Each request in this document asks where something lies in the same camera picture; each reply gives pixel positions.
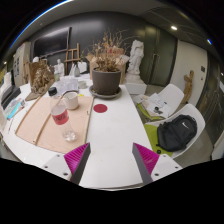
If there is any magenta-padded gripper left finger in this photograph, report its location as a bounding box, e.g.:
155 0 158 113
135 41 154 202
41 142 92 185

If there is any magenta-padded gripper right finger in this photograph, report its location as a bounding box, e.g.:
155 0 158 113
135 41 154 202
132 142 184 185

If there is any clear bottle with red label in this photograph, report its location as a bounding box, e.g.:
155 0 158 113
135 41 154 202
47 87 78 143

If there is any light wooden panel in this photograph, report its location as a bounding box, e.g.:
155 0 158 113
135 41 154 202
14 94 95 155

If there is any black backpack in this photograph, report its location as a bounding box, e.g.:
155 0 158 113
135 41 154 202
156 114 198 153

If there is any flat round red coaster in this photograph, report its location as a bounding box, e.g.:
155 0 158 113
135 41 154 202
93 103 109 114

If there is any stack of papers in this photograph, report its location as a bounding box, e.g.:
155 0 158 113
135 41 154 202
133 92 171 118

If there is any white ceramic mug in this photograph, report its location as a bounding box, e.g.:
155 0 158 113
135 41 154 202
62 91 80 111

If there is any crumpled printed paper sheet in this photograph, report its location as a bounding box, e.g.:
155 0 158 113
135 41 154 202
54 76 80 96

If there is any small round grey container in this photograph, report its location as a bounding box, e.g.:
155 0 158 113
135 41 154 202
77 79 88 90

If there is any clear plastic bag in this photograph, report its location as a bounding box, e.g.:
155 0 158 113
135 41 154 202
3 98 27 120

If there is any wooden mannequin figure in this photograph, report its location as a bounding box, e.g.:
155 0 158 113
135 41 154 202
181 69 195 105

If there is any dried plant in grey pot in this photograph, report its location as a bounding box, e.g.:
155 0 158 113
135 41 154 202
81 29 131 96

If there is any golden brown sculpture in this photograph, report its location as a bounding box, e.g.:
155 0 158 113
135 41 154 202
25 59 56 101

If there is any black case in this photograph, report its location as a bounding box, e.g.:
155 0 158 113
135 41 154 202
0 84 22 109

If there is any wooden easel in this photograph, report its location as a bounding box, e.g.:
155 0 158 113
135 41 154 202
63 42 82 76

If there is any large white plaster statue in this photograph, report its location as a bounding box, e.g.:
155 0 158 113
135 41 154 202
124 39 148 96

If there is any white cabinet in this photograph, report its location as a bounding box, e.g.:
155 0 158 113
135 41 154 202
12 41 32 88

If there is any long ceiling light strip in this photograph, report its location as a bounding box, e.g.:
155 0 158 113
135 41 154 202
9 0 74 49

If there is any black wall screen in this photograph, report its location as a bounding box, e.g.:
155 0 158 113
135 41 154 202
33 26 72 58

